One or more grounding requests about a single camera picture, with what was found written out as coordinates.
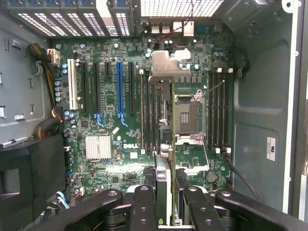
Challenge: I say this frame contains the silver chipset heatsink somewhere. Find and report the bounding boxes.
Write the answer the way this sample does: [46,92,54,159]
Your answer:
[85,135,112,161]

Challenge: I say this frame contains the green Dell motherboard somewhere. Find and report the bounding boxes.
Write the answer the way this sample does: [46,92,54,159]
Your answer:
[51,36,235,200]

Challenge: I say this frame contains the CPU socket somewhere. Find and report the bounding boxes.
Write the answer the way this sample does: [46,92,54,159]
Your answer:
[174,89,207,145]

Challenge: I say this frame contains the black RAM slot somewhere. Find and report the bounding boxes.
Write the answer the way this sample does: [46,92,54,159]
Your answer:
[226,68,233,154]
[214,68,220,154]
[208,68,215,154]
[220,68,226,154]

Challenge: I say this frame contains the black plastic shroud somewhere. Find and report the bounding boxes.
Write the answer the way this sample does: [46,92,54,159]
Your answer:
[0,134,70,231]

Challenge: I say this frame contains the thin metal locking lever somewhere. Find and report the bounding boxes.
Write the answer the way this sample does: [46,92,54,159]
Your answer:
[201,80,226,97]

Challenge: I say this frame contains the black expansion slot blue latch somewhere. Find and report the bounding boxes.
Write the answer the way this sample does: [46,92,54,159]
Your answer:
[93,62,106,128]

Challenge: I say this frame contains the open black PC case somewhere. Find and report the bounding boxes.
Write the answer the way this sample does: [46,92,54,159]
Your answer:
[0,0,308,231]

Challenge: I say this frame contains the white expansion slot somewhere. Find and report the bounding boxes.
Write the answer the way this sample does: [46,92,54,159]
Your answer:
[67,58,81,111]

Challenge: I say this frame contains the thin black wire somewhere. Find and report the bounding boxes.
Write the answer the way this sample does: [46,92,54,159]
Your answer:
[223,148,261,201]

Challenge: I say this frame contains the blue SATA wire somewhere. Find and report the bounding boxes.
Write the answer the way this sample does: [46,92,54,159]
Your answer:
[54,191,71,210]

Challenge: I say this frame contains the yellow black power wire bundle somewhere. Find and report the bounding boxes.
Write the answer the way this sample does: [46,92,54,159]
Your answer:
[27,43,61,141]

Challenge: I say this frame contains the red black twisted wire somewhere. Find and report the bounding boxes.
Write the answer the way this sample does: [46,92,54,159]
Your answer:
[154,0,196,46]

